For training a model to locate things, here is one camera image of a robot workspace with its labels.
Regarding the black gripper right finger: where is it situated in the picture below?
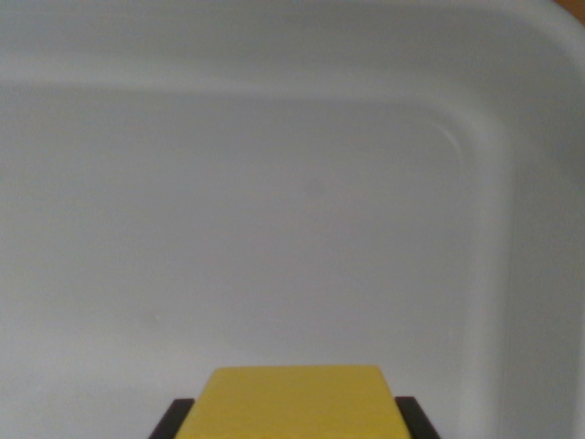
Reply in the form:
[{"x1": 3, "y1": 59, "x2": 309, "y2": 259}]
[{"x1": 393, "y1": 395, "x2": 441, "y2": 439}]

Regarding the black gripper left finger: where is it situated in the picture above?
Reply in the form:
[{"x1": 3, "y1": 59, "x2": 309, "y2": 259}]
[{"x1": 147, "y1": 398, "x2": 197, "y2": 439}]

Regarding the yellow cube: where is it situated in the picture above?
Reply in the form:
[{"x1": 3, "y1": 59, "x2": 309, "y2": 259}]
[{"x1": 175, "y1": 364, "x2": 412, "y2": 439}]

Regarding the grey plastic bin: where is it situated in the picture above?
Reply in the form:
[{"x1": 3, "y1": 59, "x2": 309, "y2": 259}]
[{"x1": 0, "y1": 0, "x2": 585, "y2": 439}]

